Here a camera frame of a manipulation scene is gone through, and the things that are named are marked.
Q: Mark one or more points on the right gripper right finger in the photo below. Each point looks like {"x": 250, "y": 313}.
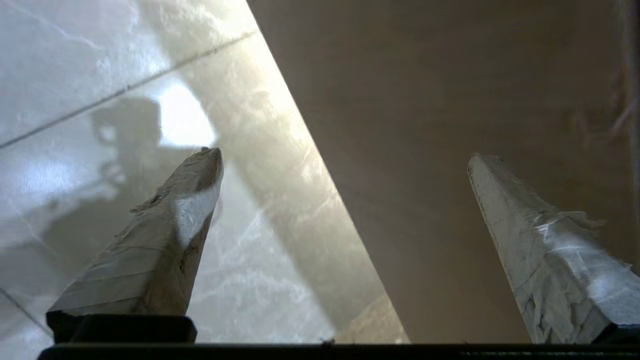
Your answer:
{"x": 560, "y": 270}

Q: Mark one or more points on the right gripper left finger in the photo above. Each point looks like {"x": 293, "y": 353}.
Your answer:
{"x": 145, "y": 260}

